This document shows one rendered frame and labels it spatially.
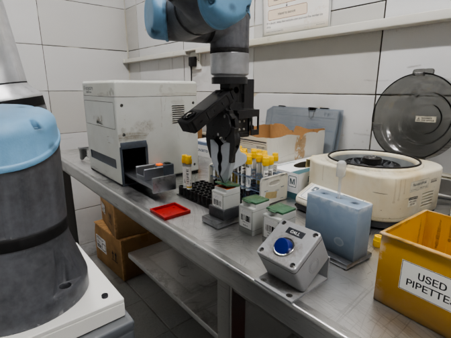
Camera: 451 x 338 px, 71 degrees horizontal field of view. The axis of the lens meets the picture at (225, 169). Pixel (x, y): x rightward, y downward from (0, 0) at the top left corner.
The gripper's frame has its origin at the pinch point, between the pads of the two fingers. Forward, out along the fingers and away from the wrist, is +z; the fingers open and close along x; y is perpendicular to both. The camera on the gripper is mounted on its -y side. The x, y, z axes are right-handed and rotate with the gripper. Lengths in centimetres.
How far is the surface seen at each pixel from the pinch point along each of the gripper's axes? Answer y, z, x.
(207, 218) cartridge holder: -3.3, 8.7, 0.8
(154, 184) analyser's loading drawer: -4.8, 5.6, 20.8
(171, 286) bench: 24, 71, 65
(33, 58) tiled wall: 0, -34, 169
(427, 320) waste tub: -1.3, 9.0, -40.0
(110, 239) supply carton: 23, 74, 136
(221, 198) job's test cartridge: -1.2, 3.9, -1.4
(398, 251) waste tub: -1.0, 1.8, -35.6
